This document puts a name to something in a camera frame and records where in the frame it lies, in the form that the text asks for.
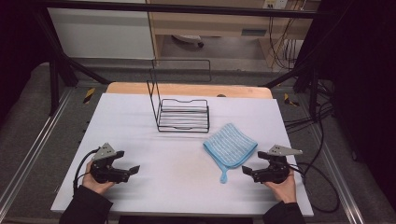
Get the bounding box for person's right hand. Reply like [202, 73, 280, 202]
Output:
[263, 169, 298, 204]

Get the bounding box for black wire rack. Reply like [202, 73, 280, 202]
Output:
[146, 59, 213, 133]

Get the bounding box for blue striped cloth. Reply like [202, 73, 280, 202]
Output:
[203, 122, 259, 185]

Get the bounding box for person's left hand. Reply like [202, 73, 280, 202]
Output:
[81, 160, 116, 196]

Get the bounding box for hand-held gripper cable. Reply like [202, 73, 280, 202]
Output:
[288, 161, 341, 214]
[73, 148, 101, 195]

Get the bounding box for black frame strut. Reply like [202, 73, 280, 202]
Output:
[31, 8, 111, 117]
[262, 60, 321, 122]

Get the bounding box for right hand-held gripper cable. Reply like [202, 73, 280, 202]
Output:
[288, 161, 341, 214]

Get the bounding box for left hand-held gripper cable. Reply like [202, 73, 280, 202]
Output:
[73, 148, 101, 195]

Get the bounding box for black frame crossbar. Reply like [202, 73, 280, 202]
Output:
[34, 0, 331, 20]

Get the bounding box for white table mat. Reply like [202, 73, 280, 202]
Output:
[50, 92, 315, 217]

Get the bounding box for bundle of black cables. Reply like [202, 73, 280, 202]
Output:
[283, 78, 335, 180]

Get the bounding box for aluminium rail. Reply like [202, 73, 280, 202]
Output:
[309, 124, 366, 224]
[0, 88, 75, 213]

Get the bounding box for white power socket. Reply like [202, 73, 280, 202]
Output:
[262, 0, 289, 9]

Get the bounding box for yellow and black hanging cables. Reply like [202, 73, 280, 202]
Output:
[267, 15, 301, 71]

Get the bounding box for wooden table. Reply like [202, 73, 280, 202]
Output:
[106, 81, 274, 100]

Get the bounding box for white chair base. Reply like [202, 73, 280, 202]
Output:
[171, 34, 205, 49]

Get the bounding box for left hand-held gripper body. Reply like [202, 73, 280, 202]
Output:
[90, 142, 131, 185]

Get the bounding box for light wooden desk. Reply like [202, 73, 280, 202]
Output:
[146, 0, 321, 68]

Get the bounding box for black curtain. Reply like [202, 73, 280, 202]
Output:
[0, 0, 52, 125]
[306, 0, 396, 203]

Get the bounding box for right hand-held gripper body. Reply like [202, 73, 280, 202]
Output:
[253, 144, 304, 185]

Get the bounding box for white cabinet panel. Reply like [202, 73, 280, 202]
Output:
[46, 7, 156, 60]

